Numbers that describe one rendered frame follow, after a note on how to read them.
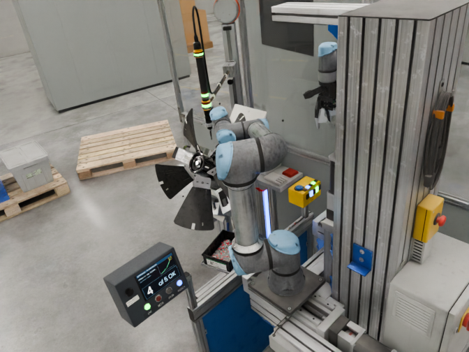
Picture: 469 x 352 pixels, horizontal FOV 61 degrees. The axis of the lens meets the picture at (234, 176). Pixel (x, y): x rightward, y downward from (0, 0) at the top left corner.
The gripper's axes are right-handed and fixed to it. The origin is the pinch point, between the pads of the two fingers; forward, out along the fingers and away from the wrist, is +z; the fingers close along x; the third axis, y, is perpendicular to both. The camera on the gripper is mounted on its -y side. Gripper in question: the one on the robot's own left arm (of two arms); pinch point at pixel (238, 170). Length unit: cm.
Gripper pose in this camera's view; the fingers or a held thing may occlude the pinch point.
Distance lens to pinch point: 191.6
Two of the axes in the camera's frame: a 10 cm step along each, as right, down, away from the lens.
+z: 3.1, 6.8, 6.7
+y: 6.5, -6.6, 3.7
